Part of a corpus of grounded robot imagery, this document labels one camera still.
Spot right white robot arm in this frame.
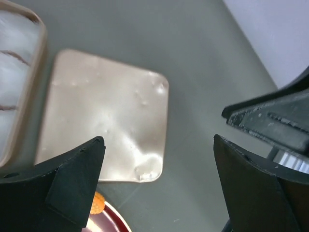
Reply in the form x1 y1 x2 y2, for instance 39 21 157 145
222 69 309 173

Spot round red lacquer tray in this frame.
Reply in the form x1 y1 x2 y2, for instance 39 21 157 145
82 202 132 232

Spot orange round cookie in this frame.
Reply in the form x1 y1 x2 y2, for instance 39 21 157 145
90 191 105 215

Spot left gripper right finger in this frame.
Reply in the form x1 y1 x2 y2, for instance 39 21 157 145
213 134 309 232

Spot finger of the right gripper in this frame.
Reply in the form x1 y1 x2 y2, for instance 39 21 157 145
222 69 309 155

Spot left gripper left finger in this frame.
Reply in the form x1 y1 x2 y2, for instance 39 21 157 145
0 136 106 232

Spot gold tin lid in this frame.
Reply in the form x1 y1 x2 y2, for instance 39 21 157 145
35 49 169 183

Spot square gold cookie tin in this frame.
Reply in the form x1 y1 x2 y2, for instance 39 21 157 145
0 0 47 166

